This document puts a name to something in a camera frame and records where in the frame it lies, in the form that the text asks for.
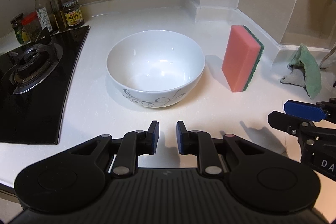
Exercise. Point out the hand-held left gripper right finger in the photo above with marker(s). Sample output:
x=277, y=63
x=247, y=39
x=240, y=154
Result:
x=180, y=138

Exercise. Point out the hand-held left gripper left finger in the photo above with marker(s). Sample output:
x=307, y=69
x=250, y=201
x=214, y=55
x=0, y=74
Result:
x=155, y=136

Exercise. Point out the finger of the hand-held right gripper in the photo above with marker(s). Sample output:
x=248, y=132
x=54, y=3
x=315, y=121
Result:
x=281, y=119
x=302, y=108

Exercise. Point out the white patterned bowl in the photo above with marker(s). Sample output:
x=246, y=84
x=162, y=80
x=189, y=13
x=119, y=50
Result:
x=155, y=69

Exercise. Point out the pink and green sponge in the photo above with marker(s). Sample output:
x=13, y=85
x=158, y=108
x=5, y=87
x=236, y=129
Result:
x=240, y=58

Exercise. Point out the grey cloth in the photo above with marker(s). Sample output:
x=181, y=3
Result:
x=294, y=77

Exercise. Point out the green cloth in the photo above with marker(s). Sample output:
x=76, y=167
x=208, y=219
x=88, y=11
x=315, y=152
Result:
x=312, y=71

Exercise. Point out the curved metal pipe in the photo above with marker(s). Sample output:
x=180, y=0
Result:
x=326, y=58

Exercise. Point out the black glass gas stove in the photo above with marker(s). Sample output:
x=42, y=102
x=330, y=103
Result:
x=39, y=113

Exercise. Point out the yellow label jar checkered lid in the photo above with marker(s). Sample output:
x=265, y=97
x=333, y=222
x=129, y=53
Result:
x=73, y=16

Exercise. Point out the metal stove burner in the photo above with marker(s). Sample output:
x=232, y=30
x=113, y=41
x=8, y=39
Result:
x=29, y=61

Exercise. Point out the dark bottle black cap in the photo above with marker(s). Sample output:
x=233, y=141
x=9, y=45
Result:
x=56, y=8

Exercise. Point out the red lid jar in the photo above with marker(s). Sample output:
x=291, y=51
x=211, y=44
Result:
x=31, y=27

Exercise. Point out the clear bottle yellow cap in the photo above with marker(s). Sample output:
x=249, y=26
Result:
x=42, y=8

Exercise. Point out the green jar dark lid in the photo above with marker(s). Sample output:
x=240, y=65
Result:
x=19, y=29

